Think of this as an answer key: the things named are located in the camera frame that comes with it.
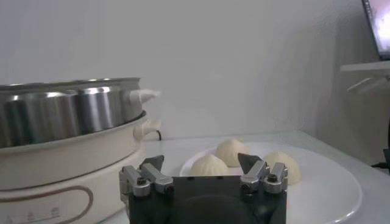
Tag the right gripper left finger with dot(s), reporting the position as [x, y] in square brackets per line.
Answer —
[143, 179]

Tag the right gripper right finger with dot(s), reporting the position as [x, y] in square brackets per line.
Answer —
[259, 178]

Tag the white steamed baozi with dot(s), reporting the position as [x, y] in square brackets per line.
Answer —
[208, 167]
[285, 165]
[230, 150]

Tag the stainless steel steamer basket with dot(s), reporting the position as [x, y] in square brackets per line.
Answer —
[61, 112]

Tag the white round plate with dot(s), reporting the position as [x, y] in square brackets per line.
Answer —
[320, 188]

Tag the white electric cooker base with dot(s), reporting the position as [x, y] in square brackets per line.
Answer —
[61, 170]

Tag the open laptop lit screen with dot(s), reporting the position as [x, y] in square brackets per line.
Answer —
[379, 27]

